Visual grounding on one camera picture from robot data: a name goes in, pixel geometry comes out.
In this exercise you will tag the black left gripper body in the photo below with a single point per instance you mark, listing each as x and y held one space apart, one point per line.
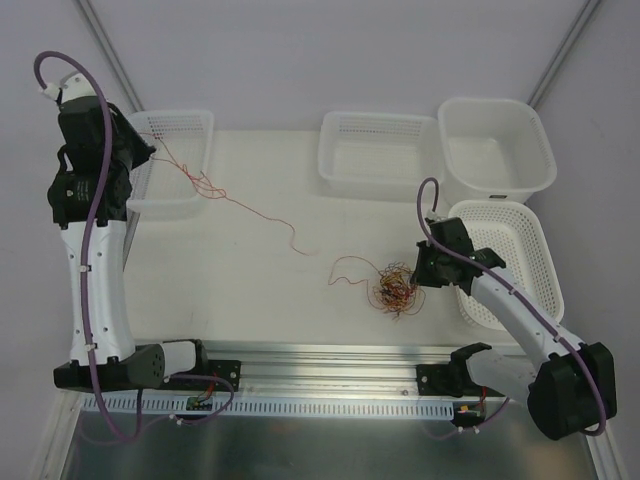
134 146

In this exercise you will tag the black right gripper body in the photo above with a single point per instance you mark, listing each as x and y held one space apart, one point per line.
430 267

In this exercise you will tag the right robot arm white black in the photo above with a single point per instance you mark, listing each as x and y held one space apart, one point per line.
539 335

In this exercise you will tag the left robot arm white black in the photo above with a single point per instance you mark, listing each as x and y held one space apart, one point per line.
88 198

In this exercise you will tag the white round-hole basket right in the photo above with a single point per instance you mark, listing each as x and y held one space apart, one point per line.
515 233

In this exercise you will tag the white perforated basket left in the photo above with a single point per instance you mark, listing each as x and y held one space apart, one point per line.
168 186

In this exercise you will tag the white perforated basket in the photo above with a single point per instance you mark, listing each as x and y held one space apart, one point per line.
168 186
378 156

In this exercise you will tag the white solid plastic tub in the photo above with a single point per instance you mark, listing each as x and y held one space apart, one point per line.
494 149

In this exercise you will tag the white perforated basket middle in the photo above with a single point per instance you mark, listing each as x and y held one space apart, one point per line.
378 156

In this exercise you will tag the left aluminium frame post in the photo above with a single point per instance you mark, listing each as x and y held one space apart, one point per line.
101 38

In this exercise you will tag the aluminium frame post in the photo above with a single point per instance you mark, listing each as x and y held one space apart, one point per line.
577 28
101 38

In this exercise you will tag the aluminium mounting rail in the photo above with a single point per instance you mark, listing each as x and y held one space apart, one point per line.
350 365

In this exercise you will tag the white slotted cable duct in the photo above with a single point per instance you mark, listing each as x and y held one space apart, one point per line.
414 409

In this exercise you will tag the right aluminium frame post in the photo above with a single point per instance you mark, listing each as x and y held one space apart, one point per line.
577 28

